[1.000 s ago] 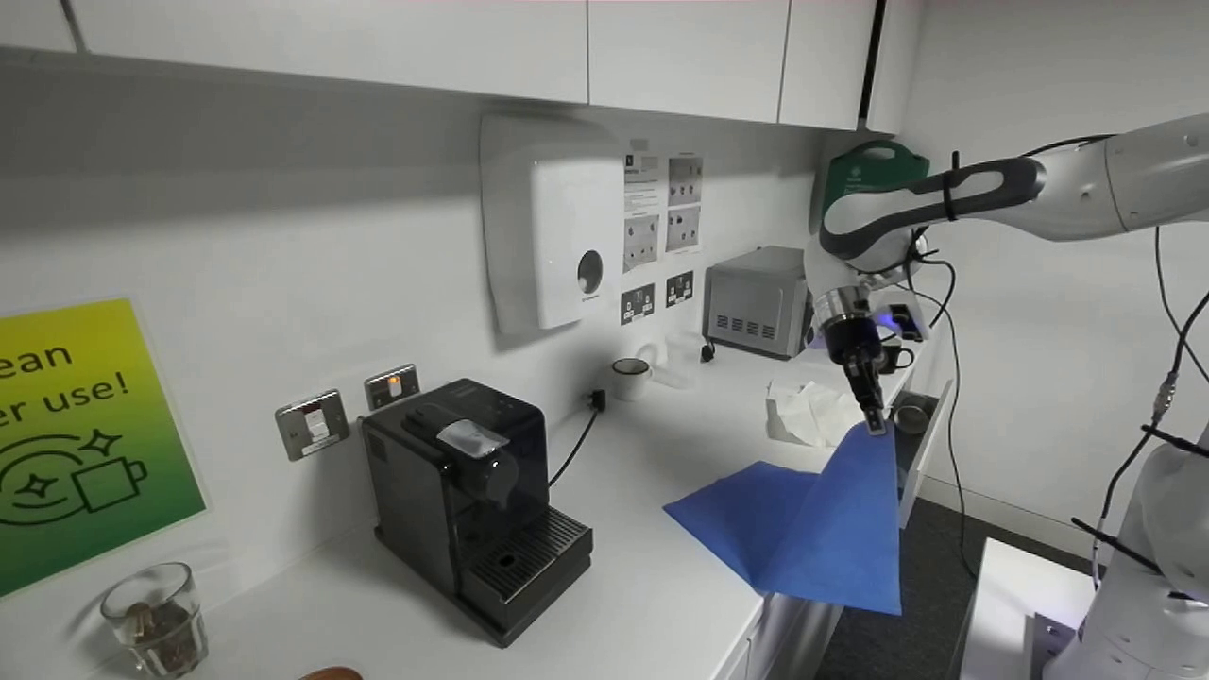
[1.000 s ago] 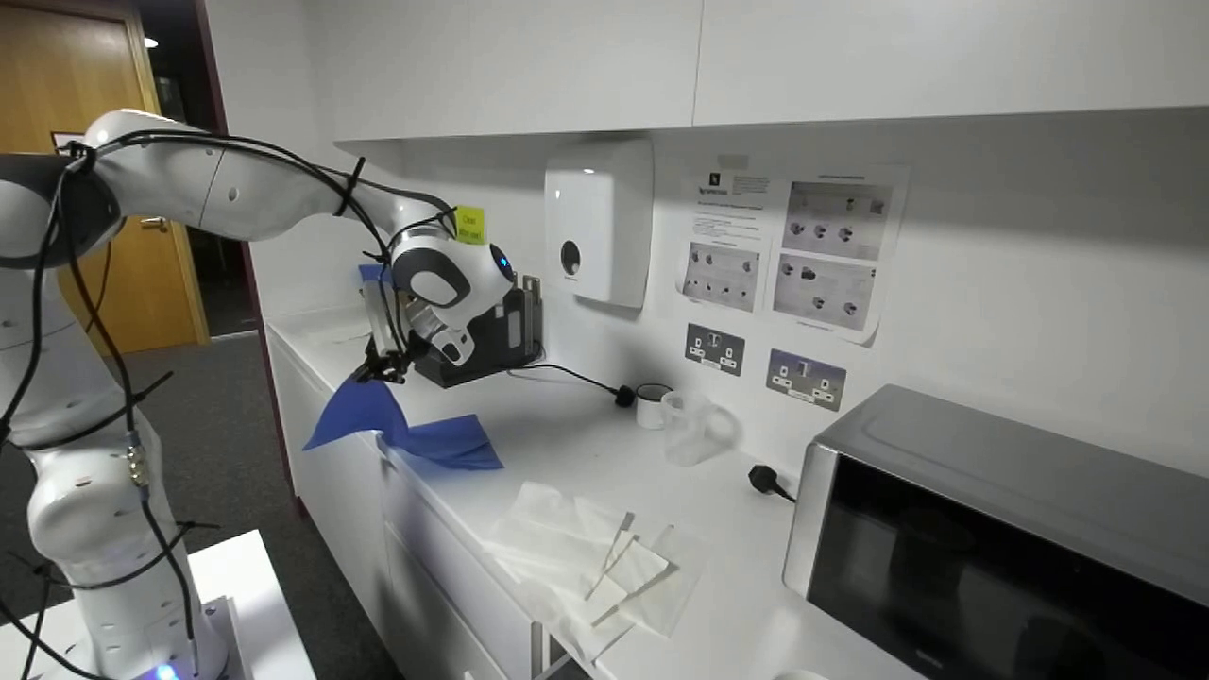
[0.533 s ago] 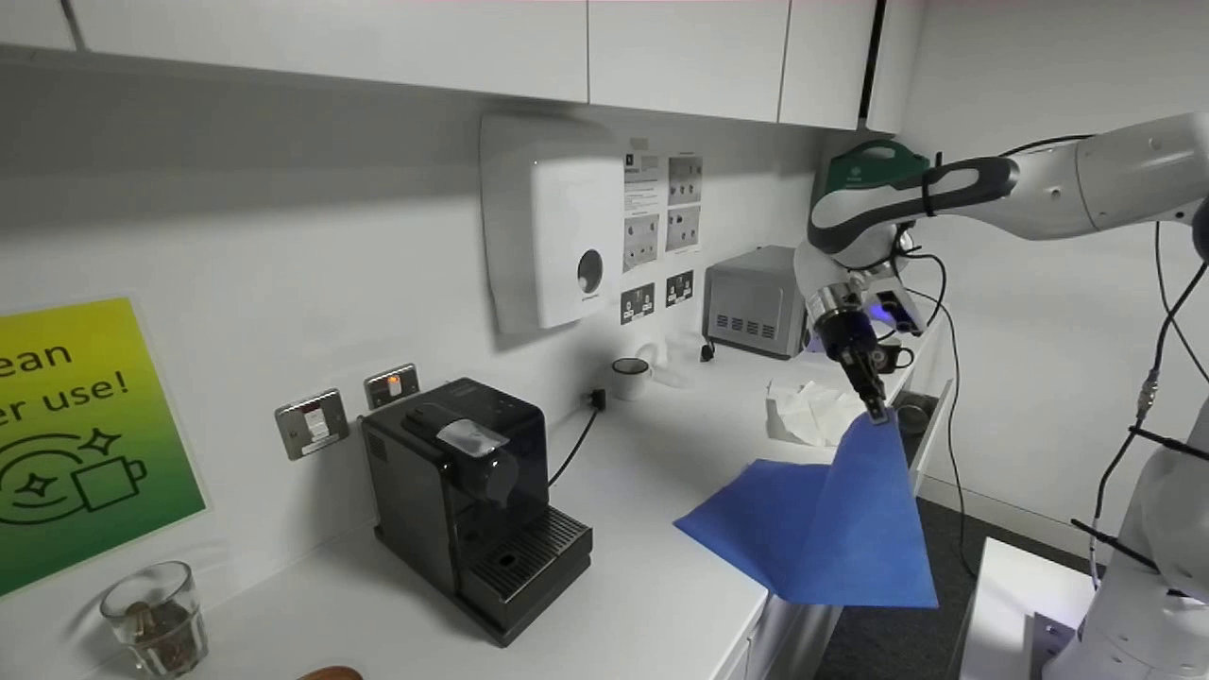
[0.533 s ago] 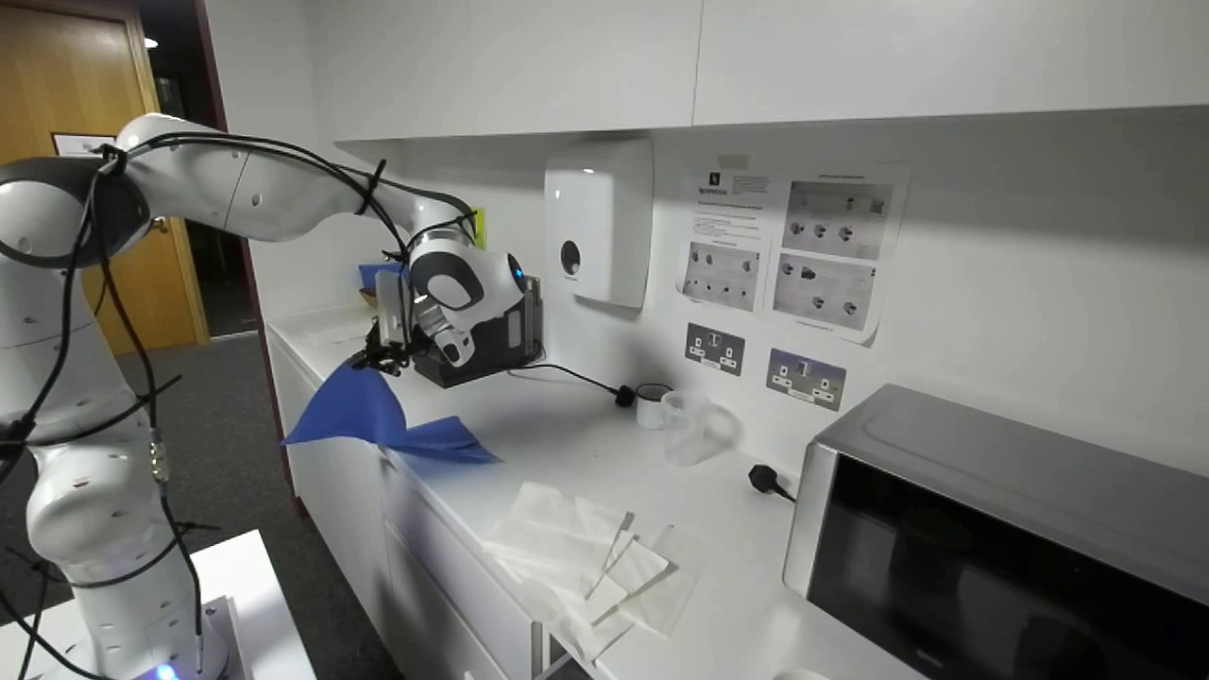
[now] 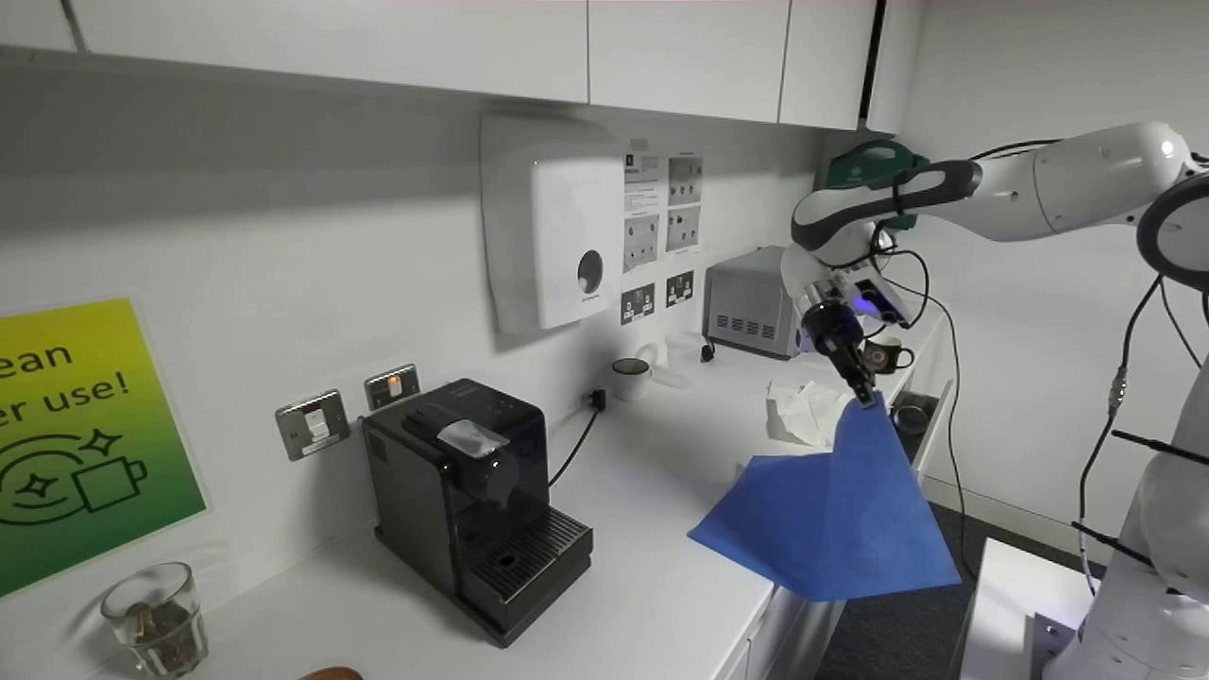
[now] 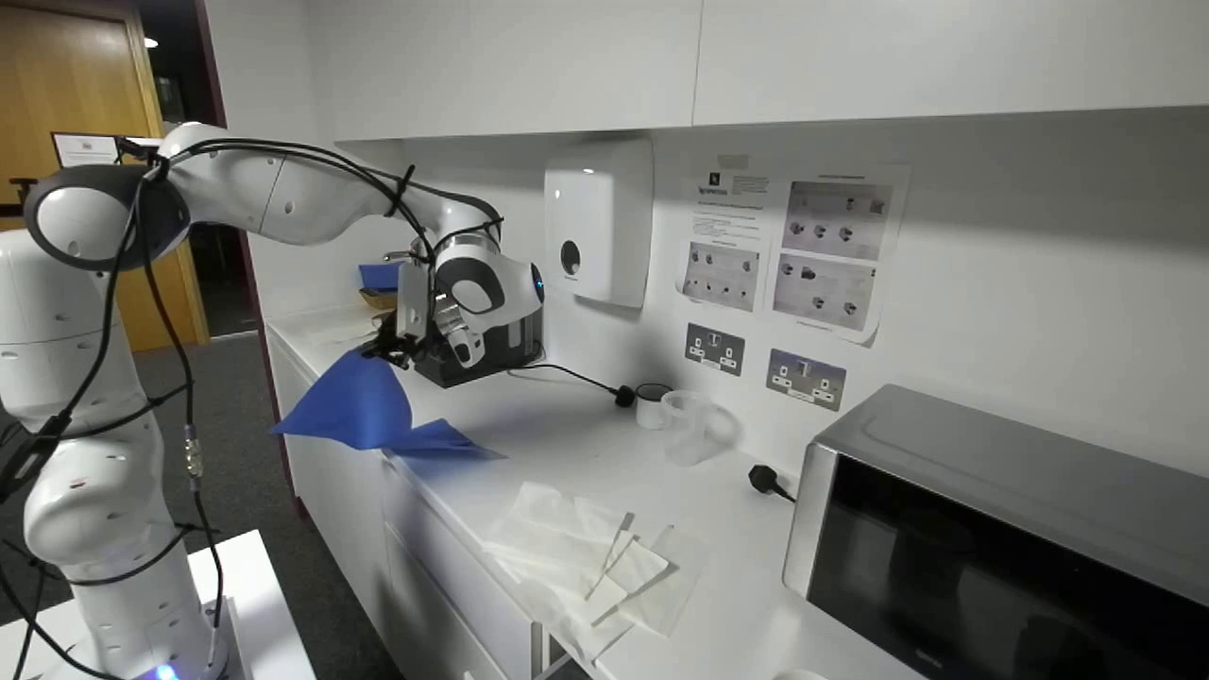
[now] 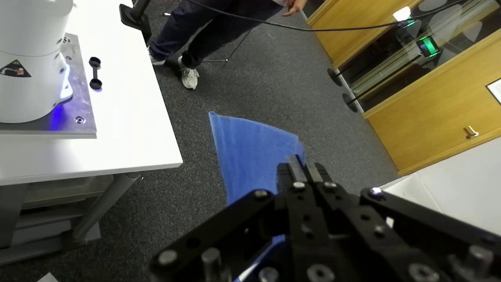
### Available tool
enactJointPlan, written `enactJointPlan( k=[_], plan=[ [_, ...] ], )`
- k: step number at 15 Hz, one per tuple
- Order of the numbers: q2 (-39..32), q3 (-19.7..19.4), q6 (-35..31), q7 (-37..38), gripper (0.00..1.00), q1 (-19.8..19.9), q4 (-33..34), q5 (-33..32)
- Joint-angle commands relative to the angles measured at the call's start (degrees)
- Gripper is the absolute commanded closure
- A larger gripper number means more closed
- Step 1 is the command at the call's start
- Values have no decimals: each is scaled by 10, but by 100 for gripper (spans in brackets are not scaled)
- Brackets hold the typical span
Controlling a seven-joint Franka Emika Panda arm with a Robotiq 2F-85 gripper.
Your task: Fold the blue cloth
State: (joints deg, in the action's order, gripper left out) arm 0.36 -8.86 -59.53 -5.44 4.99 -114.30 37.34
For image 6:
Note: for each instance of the dark double wall socket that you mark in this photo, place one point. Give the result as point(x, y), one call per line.
point(806, 381)
point(714, 349)

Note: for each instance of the black coffee machine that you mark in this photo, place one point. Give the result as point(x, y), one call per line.
point(516, 346)

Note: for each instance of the black microwave plug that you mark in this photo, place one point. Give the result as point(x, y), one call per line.
point(769, 482)

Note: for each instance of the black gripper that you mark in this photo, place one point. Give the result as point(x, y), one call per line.
point(456, 338)

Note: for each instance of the instruction sheet with pictures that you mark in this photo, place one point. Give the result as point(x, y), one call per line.
point(831, 251)

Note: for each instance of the yellow wooden door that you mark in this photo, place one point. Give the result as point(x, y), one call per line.
point(78, 88)

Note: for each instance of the wooden stirrer stick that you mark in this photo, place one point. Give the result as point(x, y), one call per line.
point(635, 592)
point(614, 548)

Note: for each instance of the white paper towel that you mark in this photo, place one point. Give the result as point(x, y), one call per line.
point(554, 543)

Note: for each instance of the white paper towel dispenser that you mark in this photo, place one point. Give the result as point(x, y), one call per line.
point(589, 240)

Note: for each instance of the white upper wall cabinets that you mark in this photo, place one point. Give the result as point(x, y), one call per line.
point(757, 62)

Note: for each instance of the blue cloth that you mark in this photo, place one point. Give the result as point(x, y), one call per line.
point(360, 409)

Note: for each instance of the white door sign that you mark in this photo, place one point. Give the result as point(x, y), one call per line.
point(82, 149)

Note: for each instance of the silver microwave oven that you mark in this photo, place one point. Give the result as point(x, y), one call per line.
point(1006, 570)

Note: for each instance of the white robot table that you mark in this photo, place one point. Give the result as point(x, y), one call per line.
point(266, 619)

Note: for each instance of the blue box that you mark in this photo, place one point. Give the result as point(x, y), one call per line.
point(378, 279)

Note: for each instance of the instruction sheet with logo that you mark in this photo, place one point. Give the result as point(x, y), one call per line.
point(723, 269)

